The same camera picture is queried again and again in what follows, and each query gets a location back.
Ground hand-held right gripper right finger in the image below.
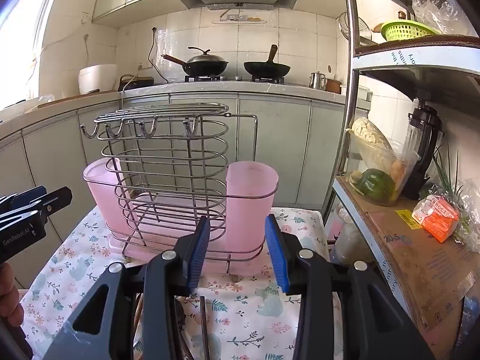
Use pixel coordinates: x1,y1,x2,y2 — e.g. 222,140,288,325
264,214,437,360

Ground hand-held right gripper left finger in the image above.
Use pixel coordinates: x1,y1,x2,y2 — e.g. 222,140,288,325
41,215,211,360

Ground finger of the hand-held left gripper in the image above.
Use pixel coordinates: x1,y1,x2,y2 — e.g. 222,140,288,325
0,186,73,230
0,185,48,215

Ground pink plastic utensil cup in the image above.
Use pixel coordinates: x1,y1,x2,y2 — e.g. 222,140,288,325
83,157,126,233
225,161,279,241

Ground metal wire utensil rack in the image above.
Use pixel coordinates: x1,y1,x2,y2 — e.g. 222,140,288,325
80,102,280,274

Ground person's left hand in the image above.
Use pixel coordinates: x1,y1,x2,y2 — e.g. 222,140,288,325
0,262,24,328

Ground pink plastic drip tray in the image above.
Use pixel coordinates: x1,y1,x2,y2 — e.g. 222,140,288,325
107,193,264,275

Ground floral printed cloth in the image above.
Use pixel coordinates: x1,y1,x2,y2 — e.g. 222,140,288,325
19,206,344,360

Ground lower kitchen cabinets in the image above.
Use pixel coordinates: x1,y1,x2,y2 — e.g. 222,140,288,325
0,90,370,289

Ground green pepper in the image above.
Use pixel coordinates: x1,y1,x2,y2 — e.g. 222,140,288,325
358,169,397,201

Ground white rice cooker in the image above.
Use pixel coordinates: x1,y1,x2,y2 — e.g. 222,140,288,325
78,64,119,95

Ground clear plastic container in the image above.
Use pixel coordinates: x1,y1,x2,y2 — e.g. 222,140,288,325
347,129,421,207

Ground cardboard sheet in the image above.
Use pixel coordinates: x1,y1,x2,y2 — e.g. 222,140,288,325
339,176,479,334

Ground black countertop appliance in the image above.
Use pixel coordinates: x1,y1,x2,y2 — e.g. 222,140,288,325
118,75,155,92

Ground pack of enoki mushrooms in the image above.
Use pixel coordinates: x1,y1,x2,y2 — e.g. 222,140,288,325
350,117,394,154

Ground orange packet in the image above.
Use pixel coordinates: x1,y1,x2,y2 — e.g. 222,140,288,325
411,194,460,244

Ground gas stove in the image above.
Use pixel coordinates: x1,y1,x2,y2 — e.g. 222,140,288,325
184,75,287,85

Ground steel kettle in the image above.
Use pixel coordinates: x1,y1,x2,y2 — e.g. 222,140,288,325
309,71,327,91

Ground black blender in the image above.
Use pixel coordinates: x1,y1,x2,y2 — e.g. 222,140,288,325
403,99,445,201

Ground black wok with lid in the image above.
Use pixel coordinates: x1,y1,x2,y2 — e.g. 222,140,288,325
161,47,229,77

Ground black open wok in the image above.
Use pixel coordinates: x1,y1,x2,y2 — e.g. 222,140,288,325
244,45,291,78

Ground metal storage shelf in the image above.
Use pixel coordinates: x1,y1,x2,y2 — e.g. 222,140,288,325
322,0,480,360

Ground green onions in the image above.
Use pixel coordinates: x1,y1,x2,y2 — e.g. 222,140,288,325
431,144,474,241

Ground green plastic basket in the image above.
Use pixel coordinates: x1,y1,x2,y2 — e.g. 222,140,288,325
380,20,441,43

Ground clear plastic bag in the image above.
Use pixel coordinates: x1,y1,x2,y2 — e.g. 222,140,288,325
408,0,463,37

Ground black power cable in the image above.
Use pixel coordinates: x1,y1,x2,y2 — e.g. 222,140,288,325
148,27,169,84

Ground wire mesh strainer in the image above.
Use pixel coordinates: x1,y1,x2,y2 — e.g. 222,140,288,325
338,12,372,42

